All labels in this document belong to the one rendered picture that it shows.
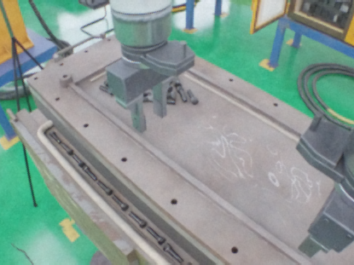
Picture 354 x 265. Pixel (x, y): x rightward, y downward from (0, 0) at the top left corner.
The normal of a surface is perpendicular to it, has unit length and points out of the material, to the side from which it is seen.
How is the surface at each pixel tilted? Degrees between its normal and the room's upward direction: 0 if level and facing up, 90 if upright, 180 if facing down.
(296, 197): 0
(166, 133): 0
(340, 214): 0
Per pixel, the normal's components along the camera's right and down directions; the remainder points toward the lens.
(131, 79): 0.73, 0.51
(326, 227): -0.69, 0.53
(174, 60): 0.00, -0.68
